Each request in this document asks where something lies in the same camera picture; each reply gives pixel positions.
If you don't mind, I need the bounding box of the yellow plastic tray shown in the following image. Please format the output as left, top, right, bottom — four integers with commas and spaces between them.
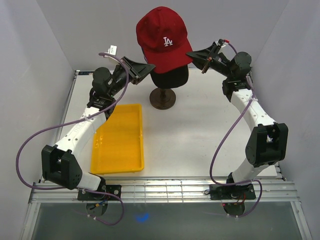
90, 103, 144, 175

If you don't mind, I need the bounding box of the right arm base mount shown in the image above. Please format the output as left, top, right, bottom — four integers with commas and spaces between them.
204, 183, 256, 200

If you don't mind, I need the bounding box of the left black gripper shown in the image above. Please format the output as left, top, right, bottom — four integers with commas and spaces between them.
108, 57, 156, 98

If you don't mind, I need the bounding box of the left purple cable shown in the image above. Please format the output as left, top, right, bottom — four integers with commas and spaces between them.
15, 51, 132, 226

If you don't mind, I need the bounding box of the dark wooden round stand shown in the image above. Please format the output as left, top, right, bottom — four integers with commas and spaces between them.
149, 87, 176, 110

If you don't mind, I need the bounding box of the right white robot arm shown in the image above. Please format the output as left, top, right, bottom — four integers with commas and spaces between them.
187, 39, 289, 200

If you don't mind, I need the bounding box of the black cap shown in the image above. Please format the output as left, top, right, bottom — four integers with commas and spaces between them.
150, 65, 189, 89

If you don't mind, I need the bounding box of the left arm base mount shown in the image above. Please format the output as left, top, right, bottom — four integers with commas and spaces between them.
77, 184, 122, 202

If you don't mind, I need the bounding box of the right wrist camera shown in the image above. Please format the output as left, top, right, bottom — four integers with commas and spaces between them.
216, 39, 230, 49

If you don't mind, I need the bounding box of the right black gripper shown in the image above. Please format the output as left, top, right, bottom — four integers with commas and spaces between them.
183, 45, 232, 79

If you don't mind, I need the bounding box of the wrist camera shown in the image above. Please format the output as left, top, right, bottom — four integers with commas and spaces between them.
98, 45, 119, 65
216, 39, 230, 49

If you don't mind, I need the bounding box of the dark red baseball cap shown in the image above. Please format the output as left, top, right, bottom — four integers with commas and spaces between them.
136, 6, 192, 74

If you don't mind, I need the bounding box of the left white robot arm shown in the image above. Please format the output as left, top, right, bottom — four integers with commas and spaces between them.
41, 56, 156, 200

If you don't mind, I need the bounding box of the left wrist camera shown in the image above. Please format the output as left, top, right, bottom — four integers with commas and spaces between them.
98, 45, 119, 65

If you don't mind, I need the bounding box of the aluminium frame rail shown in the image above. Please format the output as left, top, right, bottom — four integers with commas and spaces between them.
28, 177, 312, 240

